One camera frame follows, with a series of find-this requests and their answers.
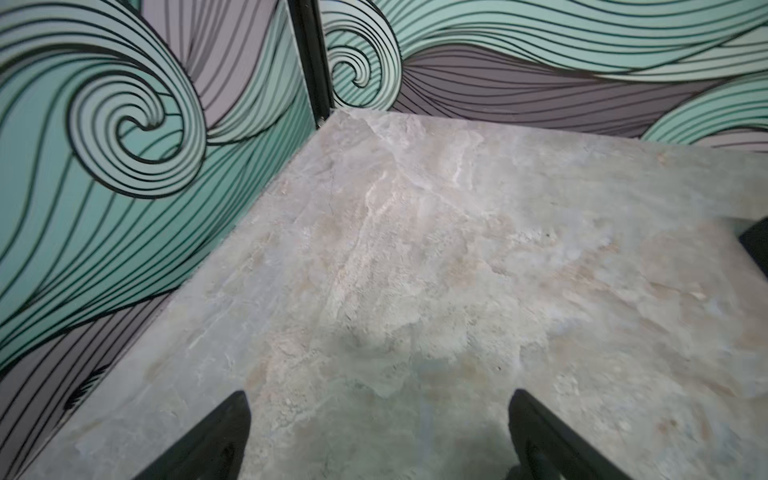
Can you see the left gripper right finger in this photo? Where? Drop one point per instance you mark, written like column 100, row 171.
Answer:
column 547, row 448

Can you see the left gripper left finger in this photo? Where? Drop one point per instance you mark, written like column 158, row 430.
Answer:
column 213, row 449

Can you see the black corner frame post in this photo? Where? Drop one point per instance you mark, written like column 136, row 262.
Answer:
column 310, row 40

